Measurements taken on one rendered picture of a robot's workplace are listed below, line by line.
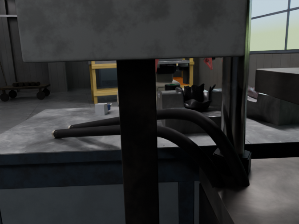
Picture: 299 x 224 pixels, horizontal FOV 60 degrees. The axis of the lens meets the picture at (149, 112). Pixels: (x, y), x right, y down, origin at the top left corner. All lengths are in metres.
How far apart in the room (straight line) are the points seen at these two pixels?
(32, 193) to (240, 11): 0.81
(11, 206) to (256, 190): 0.75
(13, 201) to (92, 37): 0.73
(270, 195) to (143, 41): 0.42
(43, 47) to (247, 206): 0.45
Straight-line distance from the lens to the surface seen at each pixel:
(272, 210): 0.57
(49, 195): 0.94
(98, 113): 1.29
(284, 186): 0.66
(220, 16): 0.37
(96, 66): 6.25
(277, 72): 0.54
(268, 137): 0.95
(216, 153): 0.68
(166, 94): 1.03
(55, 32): 0.37
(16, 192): 0.97
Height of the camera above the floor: 1.07
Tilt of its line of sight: 12 degrees down
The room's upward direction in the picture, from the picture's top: 2 degrees counter-clockwise
